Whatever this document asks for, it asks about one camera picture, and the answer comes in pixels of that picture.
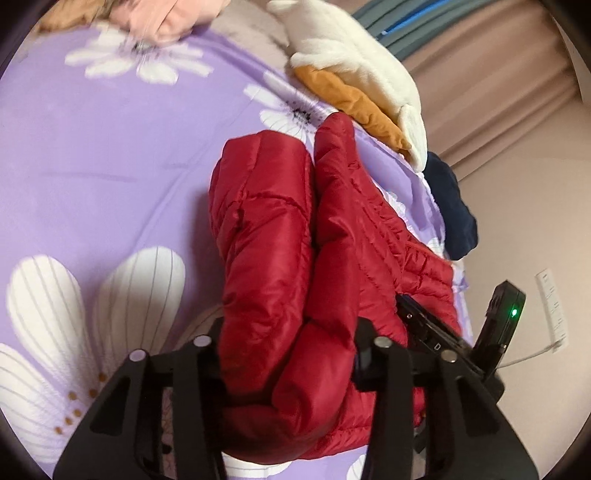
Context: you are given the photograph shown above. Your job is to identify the white wall power strip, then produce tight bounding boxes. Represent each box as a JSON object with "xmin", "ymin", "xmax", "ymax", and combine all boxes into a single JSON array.
[{"xmin": 536, "ymin": 268, "xmax": 568, "ymax": 352}]

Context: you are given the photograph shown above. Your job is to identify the white fleece garment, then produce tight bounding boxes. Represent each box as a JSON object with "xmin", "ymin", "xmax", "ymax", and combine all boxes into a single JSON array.
[{"xmin": 267, "ymin": 0, "xmax": 428, "ymax": 172}]

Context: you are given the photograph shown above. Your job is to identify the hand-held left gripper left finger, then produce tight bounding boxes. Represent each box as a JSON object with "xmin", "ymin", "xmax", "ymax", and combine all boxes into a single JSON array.
[{"xmin": 52, "ymin": 318, "xmax": 229, "ymax": 480}]

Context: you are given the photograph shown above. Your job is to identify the navy blue garment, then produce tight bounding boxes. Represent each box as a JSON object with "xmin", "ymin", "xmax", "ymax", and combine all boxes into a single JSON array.
[{"xmin": 422, "ymin": 151, "xmax": 478, "ymax": 260}]

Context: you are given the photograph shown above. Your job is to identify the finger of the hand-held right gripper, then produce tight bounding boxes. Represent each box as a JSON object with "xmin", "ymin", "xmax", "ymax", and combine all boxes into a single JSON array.
[{"xmin": 396, "ymin": 294, "xmax": 481, "ymax": 370}]

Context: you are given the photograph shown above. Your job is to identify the purple floral bed sheet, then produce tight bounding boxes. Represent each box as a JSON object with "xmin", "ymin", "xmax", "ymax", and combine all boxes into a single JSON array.
[{"xmin": 0, "ymin": 21, "xmax": 472, "ymax": 480}]

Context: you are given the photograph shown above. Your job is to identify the white cable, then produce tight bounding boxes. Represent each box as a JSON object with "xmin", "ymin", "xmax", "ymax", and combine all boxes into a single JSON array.
[{"xmin": 501, "ymin": 340, "xmax": 563, "ymax": 368}]

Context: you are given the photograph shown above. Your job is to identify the red puffer jacket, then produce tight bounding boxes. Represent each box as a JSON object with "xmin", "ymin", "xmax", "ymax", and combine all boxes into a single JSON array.
[{"xmin": 208, "ymin": 112, "xmax": 465, "ymax": 461}]

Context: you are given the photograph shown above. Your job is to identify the beige curtain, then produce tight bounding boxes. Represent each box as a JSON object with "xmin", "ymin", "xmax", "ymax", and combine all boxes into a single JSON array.
[{"xmin": 404, "ymin": 0, "xmax": 591, "ymax": 174}]

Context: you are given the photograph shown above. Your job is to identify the pink garment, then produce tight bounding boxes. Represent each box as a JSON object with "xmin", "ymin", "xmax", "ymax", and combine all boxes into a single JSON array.
[{"xmin": 108, "ymin": 0, "xmax": 232, "ymax": 47}]

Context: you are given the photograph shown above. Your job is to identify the tan garment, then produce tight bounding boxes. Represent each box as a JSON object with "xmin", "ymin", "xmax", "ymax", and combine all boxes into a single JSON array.
[{"xmin": 34, "ymin": 0, "xmax": 116, "ymax": 32}]

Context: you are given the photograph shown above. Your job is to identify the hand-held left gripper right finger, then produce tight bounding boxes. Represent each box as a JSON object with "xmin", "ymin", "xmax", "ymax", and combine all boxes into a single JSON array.
[{"xmin": 351, "ymin": 318, "xmax": 539, "ymax": 480}]

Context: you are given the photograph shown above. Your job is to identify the orange garment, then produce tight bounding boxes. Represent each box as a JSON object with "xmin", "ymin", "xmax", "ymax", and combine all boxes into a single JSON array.
[{"xmin": 293, "ymin": 66, "xmax": 413, "ymax": 152}]

